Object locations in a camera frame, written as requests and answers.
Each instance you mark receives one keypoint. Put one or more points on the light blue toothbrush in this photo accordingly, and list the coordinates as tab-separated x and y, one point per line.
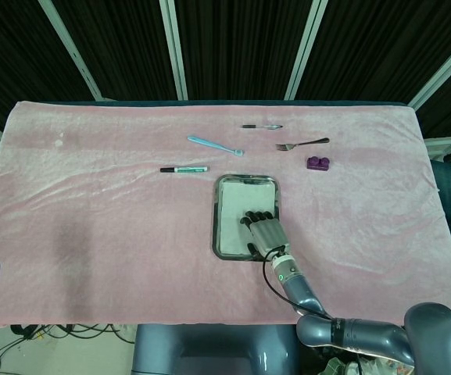
213	144

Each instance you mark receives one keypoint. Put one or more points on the metal fork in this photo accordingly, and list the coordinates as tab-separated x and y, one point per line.
301	144

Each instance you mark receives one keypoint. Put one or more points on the pink plush table cloth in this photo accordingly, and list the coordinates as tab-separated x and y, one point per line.
112	234

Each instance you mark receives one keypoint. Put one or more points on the black curtain backdrop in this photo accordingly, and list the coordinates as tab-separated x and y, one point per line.
240	43

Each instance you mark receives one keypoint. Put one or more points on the right black grey robot hand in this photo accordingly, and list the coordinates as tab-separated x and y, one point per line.
266	238

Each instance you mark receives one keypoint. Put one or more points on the white cloth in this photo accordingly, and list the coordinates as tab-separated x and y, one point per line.
233	211

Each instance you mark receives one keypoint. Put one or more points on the purple toy building block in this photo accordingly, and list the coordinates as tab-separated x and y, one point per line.
319	164

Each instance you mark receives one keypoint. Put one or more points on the green whiteboard marker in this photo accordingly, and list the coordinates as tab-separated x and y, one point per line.
188	169

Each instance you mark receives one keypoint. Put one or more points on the blue-grey robot torso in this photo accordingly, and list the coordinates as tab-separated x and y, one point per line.
213	349

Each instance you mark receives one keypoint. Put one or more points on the clear ballpoint pen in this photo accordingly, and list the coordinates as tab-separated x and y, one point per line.
262	126

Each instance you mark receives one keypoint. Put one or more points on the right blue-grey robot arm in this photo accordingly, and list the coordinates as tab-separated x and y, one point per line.
366	332

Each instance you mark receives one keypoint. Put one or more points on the silver metal tray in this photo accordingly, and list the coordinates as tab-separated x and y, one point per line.
216	218

